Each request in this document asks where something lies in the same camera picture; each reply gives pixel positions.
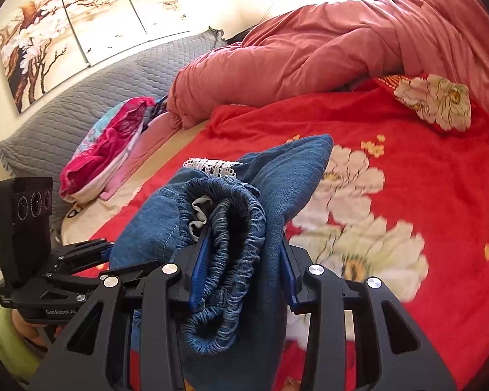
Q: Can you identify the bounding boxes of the tan bed sheet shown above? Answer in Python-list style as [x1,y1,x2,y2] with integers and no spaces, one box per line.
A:
[61,121,208,244]

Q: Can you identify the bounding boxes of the left forearm green sleeve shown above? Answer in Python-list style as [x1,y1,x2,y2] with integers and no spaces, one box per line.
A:
[0,307,45,387]

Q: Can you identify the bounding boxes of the pink folded clothes pile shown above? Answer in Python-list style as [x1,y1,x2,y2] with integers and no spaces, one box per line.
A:
[59,96,155,204]

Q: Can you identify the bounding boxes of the pink quilted comforter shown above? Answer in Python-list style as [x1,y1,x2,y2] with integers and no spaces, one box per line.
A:
[101,0,489,199]

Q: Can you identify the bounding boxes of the red floral blanket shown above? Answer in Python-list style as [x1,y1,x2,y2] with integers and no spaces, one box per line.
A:
[98,75,489,388]

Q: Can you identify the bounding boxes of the floral wall painting panels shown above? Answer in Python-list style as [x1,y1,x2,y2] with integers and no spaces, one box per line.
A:
[0,0,270,114]

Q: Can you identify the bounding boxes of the left hand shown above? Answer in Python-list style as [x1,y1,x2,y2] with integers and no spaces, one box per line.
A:
[10,309,47,357]

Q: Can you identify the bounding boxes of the grey quilted headboard cushion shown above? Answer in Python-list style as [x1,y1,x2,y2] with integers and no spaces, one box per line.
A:
[0,28,227,231]

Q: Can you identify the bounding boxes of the blue denim pants lace trim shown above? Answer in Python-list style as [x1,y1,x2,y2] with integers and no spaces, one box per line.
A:
[109,134,333,390]

